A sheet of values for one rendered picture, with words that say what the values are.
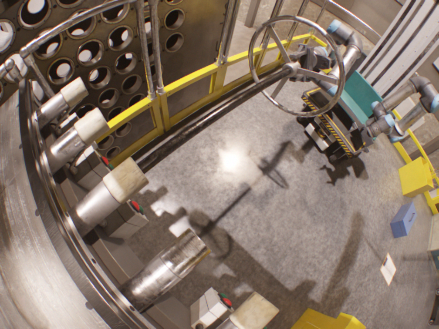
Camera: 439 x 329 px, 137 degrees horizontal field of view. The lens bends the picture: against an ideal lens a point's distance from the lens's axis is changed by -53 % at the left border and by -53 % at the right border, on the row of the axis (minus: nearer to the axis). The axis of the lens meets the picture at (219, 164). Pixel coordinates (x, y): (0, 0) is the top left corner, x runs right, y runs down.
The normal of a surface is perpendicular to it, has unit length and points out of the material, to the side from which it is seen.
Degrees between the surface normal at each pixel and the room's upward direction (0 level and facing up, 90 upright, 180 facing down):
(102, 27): 90
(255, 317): 19
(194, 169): 0
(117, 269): 0
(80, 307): 0
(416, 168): 90
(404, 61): 90
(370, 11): 90
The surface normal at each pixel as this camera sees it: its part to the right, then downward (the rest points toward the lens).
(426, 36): -0.83, 0.45
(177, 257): 0.01, -0.53
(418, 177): -0.97, -0.22
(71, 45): 0.69, 0.69
